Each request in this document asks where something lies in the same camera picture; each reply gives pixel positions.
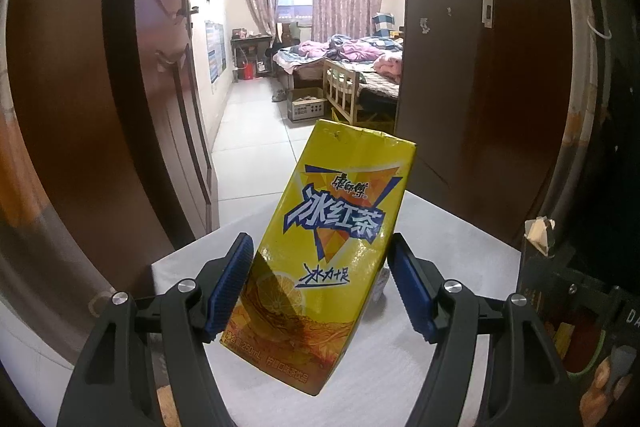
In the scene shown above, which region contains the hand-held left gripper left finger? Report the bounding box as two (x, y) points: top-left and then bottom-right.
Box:
(56, 232), (255, 427)

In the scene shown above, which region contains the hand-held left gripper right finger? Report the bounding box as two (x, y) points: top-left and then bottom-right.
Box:
(387, 232), (583, 427)

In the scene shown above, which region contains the yellow iced tea carton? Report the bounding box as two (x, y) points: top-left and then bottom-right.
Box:
(220, 119), (417, 397)

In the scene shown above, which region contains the white crumpled paper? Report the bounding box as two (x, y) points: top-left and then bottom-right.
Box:
(370, 264), (392, 301)

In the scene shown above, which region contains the torn cardboard piece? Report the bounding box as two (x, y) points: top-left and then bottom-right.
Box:
(523, 217), (557, 258)

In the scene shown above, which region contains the yellow plastic crate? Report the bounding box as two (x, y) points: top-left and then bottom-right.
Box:
(359, 104), (397, 134)

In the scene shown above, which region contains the cardboard box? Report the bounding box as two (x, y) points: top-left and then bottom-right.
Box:
(287, 87), (329, 123)

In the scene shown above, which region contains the wooden chair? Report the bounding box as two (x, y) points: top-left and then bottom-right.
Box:
(322, 57), (367, 126)

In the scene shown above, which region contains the brown door with latch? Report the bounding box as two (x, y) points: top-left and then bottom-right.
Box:
(395, 0), (576, 249)

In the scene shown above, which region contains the bed with purple bedding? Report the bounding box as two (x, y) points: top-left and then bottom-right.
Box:
(272, 33), (404, 108)

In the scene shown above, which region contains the dark wooden desk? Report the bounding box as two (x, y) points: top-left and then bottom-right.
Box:
(230, 32), (275, 68)

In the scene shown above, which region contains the plaid pillow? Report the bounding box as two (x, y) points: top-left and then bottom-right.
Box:
(372, 12), (397, 38)

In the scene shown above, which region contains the brown door with handle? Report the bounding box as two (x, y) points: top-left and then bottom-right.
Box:
(5, 0), (221, 368)

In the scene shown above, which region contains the wall poster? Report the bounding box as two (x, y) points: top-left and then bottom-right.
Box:
(204, 20), (229, 84)

